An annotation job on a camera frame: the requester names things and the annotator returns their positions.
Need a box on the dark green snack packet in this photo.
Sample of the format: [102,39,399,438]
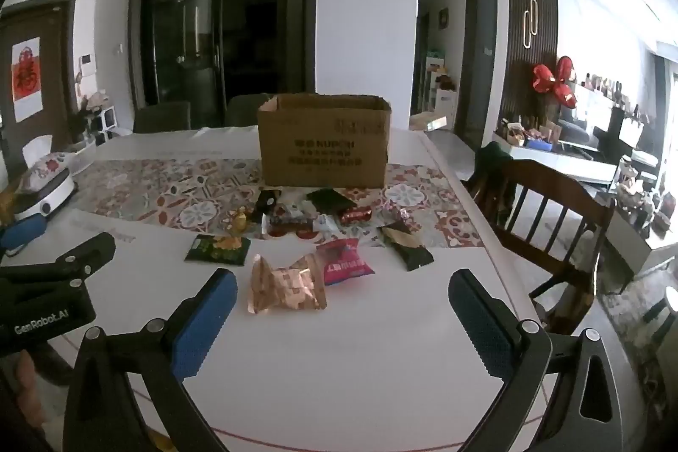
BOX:
[306,187,357,219]

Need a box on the dark green garment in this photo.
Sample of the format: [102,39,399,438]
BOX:
[471,141,514,199]

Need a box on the pink snack packet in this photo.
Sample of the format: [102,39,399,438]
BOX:
[316,238,374,286]

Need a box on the cluttered coffee table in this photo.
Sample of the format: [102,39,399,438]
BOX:
[614,155,678,241]

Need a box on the green cracker packet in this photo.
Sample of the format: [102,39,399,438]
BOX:
[184,234,251,266]

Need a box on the clear bag of small bottles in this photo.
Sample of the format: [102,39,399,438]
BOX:
[312,214,345,244]

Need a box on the red candy bar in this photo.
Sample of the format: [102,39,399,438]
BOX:
[339,205,374,226]

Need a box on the gold wall ornament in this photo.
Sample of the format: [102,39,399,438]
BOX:
[522,0,540,47]

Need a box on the brown wooden door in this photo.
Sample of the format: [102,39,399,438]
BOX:
[0,0,78,151]

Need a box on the black snack packet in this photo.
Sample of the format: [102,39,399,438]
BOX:
[254,189,281,222]

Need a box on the person's left hand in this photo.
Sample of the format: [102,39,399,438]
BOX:
[11,350,46,429]

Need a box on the dark green upholstered chair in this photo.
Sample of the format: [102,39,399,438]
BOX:
[225,93,276,127]
[132,101,192,134]

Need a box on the brown cardboard box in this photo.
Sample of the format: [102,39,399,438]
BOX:
[257,93,393,188]

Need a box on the white shelf unit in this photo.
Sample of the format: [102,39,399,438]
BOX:
[79,105,117,146]

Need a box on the red balloon flower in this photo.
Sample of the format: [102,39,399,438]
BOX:
[532,56,579,108]

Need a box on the gold candy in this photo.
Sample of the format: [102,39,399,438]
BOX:
[225,205,250,238]

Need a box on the tile-print tablecloth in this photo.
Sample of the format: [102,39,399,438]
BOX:
[0,126,557,452]

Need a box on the white hallway box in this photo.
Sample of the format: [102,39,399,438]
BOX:
[434,89,457,130]

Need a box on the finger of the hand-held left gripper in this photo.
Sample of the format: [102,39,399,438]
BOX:
[32,232,116,286]
[0,217,50,257]

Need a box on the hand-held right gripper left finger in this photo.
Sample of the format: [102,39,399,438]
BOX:
[56,268,239,452]

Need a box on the dark glass sliding door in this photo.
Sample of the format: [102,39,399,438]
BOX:
[130,0,321,114]

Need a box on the red and white snack packet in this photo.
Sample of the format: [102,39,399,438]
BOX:
[263,214,319,241]

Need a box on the dark interior door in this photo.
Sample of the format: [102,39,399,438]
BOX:
[456,0,499,148]

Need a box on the white TV cabinet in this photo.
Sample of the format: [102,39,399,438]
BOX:
[492,129,620,183]

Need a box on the brown wooden chair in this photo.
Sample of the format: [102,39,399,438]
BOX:
[466,142,618,336]

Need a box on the white electric cooker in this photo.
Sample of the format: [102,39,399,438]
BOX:
[13,166,80,222]

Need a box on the rose-gold crinkly snack packet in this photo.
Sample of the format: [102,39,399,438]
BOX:
[246,253,328,315]

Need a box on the dark brown snack packet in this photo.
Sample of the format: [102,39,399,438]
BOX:
[378,220,435,271]

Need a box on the red paper door poster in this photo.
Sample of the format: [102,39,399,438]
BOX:
[11,36,42,123]

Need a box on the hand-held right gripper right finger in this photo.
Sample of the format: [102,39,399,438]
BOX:
[447,268,626,452]

